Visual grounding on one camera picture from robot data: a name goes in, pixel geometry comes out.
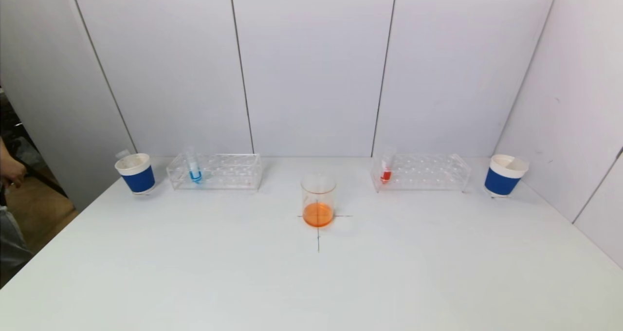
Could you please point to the clear glass beaker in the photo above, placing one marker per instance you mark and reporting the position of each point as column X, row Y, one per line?
column 318, row 214

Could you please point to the white paper cup blue sleeve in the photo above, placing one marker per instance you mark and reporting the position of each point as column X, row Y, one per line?
column 501, row 182
column 138, row 180

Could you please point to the bare hand of person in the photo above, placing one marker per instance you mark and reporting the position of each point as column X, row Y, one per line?
column 10, row 170

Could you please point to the grey trousers of person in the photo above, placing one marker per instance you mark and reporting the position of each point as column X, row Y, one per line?
column 9, row 243

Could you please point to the test tube with blue pigment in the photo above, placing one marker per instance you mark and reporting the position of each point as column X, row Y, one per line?
column 194, row 176

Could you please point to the test tube with red pigment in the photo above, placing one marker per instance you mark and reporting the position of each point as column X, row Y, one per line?
column 386, row 175

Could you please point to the clear acrylic test tube rack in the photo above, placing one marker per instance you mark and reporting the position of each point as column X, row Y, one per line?
column 229, row 173
column 423, row 173

